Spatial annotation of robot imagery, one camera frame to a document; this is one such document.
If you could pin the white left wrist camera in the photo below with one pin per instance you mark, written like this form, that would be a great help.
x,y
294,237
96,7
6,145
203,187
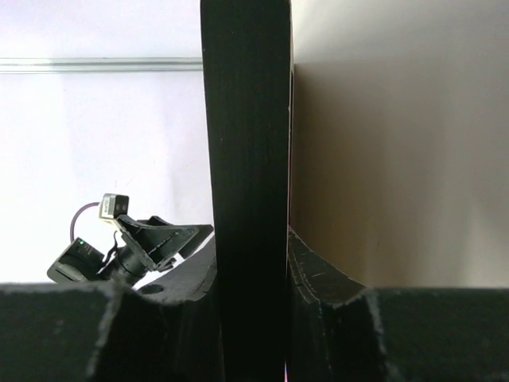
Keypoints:
x,y
112,206

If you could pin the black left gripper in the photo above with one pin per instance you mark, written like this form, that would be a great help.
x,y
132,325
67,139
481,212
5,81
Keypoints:
x,y
156,241

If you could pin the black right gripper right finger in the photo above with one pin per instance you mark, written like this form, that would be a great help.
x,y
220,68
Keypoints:
x,y
342,330

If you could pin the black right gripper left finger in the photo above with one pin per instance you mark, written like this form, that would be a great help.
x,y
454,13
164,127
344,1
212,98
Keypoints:
x,y
168,330

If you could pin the wooden picture frame black front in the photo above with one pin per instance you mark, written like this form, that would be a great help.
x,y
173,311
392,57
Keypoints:
x,y
377,131

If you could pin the left aluminium corner post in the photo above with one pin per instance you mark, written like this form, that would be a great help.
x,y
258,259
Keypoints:
x,y
99,65

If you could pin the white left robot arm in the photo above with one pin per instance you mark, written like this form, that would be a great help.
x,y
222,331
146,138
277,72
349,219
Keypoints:
x,y
81,262

